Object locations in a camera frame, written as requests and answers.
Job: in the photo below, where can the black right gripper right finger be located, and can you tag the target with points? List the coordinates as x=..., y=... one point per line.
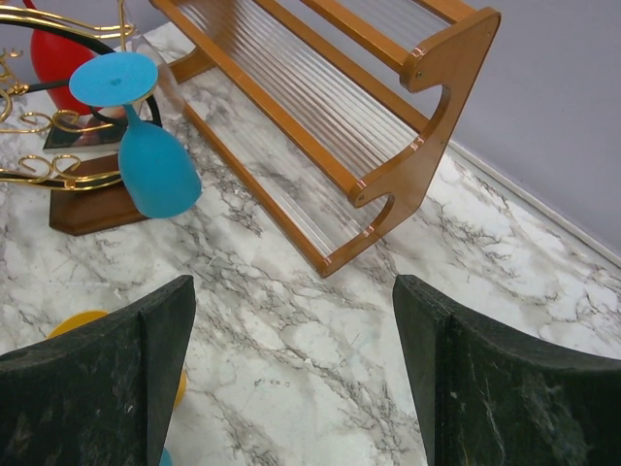
x=488, y=394

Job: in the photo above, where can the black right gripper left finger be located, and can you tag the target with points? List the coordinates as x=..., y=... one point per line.
x=103, y=393

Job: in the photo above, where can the orange plastic wine glass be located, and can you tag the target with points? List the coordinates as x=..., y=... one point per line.
x=86, y=317

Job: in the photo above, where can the teal plastic wine glass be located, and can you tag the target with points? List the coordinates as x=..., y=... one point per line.
x=166, y=458

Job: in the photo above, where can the blue plastic wine glass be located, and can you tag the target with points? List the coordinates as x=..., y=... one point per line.
x=155, y=168

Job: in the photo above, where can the red plastic wine glass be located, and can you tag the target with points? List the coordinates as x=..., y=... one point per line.
x=55, y=58

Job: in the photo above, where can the clear wine glass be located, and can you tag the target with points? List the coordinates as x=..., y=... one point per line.
x=167, y=91

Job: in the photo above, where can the wooden wine glass rack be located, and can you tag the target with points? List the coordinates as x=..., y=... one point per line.
x=354, y=105

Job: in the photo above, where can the dark book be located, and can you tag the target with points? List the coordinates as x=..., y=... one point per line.
x=88, y=134

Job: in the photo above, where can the gold wire glass holder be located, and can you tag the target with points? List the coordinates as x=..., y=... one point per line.
x=79, y=165

